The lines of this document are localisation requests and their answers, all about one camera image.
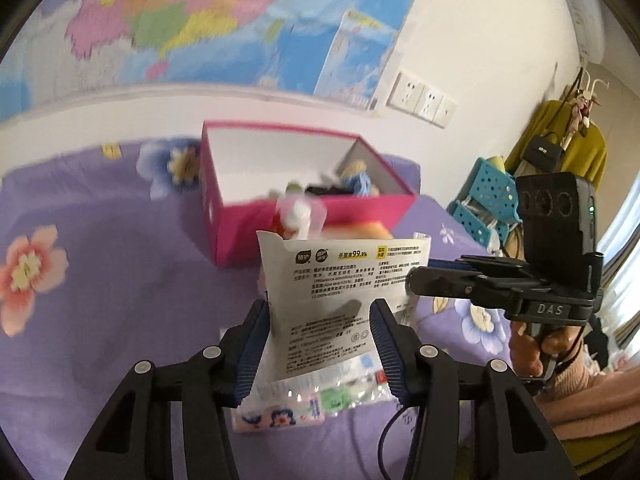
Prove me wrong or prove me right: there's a black cable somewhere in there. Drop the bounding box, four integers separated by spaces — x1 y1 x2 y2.
375 404 421 480

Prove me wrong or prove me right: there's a black handbag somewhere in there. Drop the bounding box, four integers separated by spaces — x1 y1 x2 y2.
523 136 565 174

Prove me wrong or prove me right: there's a pink cardboard storage box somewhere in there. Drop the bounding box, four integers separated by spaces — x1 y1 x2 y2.
200 122 416 268

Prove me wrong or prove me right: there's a purple floral bed sheet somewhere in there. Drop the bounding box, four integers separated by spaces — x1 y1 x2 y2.
1 144 510 479

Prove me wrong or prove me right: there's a right hand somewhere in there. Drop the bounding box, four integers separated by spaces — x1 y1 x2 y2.
509 322 582 378

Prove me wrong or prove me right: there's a colourful wall map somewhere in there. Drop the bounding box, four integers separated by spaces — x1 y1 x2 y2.
1 0 414 118

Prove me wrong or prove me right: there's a white wall socket strip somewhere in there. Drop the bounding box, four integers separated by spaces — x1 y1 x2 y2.
387 72 458 129

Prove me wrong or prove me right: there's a beige plush toy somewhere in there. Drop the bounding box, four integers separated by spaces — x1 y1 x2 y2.
341 159 367 180

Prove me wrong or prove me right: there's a mustard yellow hanging coat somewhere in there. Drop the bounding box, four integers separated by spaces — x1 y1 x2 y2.
504 100 608 190

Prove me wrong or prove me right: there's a white wet wipes pack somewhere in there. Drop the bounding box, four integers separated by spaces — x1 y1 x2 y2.
231 231 431 434

